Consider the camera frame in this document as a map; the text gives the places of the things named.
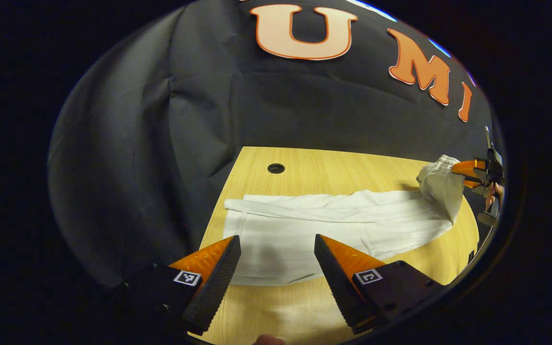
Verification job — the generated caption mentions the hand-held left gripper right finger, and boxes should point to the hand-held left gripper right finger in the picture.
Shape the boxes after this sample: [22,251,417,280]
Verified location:
[314,234,448,335]

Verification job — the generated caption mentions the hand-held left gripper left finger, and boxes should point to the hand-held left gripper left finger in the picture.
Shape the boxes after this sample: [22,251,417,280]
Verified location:
[112,235,242,336]

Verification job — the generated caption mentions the white jeans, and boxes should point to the white jeans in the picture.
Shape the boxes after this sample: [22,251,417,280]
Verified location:
[223,154,466,287]

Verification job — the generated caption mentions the black backdrop cloth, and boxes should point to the black backdrop cloth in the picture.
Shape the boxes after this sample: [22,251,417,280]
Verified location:
[47,0,497,288]

